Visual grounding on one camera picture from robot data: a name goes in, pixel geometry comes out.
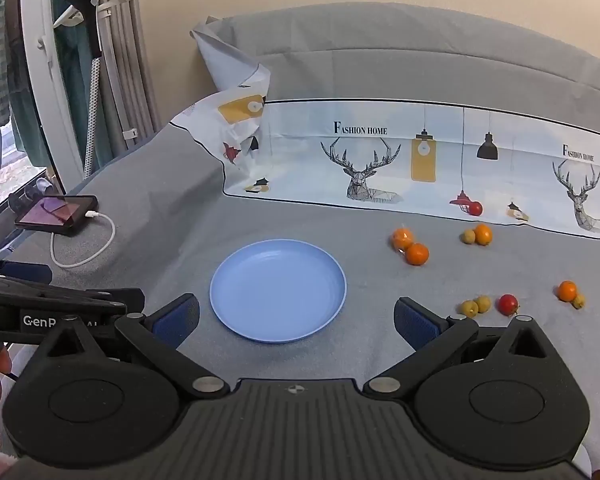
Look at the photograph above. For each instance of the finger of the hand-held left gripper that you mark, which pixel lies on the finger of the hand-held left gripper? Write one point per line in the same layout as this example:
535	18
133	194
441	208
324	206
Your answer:
30	275
80	299

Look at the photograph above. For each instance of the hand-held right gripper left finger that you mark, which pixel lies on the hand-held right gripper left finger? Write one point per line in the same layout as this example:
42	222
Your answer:
172	322

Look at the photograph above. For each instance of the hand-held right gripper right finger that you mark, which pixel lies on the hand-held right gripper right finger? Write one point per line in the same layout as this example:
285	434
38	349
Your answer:
417	325

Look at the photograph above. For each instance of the small yellow loquat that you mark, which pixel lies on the small yellow loquat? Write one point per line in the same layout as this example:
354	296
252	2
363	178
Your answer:
483	303
468	308
468	236
579	302

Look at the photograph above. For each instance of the small orange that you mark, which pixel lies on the small orange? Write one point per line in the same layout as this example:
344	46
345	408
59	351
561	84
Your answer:
567	290
483	234
402	237
417	254

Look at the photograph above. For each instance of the red cherry tomato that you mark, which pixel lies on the red cherry tomato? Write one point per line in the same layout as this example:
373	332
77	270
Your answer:
508	304
475	208

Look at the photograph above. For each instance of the blue plate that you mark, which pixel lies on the blue plate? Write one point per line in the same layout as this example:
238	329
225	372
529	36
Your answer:
278	290

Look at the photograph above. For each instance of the black phone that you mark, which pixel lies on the black phone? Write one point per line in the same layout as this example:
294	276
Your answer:
55	212

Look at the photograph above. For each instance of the grey bed cover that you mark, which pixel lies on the grey bed cover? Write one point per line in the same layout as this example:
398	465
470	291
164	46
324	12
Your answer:
155	200

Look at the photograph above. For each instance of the deer and lamp printed cloth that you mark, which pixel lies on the deer and lamp printed cloth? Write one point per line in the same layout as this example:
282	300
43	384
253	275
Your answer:
305	160

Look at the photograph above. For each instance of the black garment steamer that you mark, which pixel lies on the black garment steamer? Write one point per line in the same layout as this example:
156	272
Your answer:
87	15

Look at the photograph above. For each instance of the white window frame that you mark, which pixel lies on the white window frame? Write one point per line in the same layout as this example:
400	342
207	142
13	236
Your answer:
42	60

